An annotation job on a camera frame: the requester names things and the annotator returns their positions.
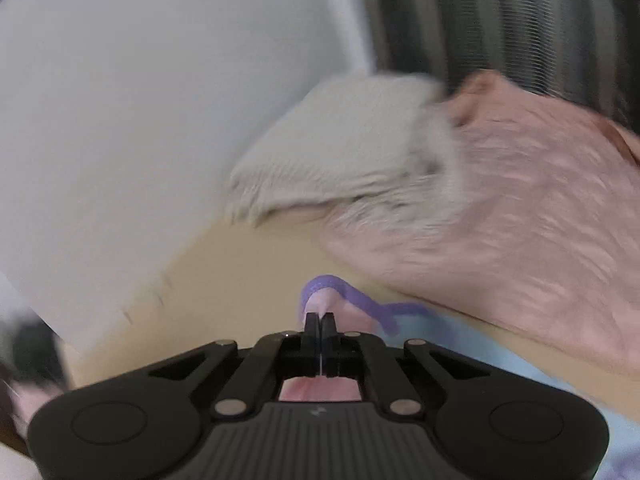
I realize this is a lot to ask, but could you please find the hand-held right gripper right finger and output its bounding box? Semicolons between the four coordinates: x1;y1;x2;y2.
319;313;493;420

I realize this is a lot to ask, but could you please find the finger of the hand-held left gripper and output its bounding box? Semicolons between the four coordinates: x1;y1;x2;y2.
0;310;68;396

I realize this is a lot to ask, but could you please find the beige bed sheet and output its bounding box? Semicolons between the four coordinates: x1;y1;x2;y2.
65;210;640;411

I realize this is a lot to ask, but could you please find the white pillow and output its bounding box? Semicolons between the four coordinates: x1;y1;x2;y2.
225;72;466;233

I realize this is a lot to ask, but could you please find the dark window blind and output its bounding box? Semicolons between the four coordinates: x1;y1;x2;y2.
365;0;640;131

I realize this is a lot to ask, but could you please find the pink garment with purple trim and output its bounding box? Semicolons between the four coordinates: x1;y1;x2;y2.
277;274;640;480

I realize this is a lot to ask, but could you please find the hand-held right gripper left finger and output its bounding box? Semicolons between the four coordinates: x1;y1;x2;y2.
148;313;320;420

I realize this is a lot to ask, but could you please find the metal bed headboard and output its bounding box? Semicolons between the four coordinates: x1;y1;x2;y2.
350;0;640;136

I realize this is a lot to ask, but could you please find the pink blanket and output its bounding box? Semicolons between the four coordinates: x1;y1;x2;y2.
320;70;640;386

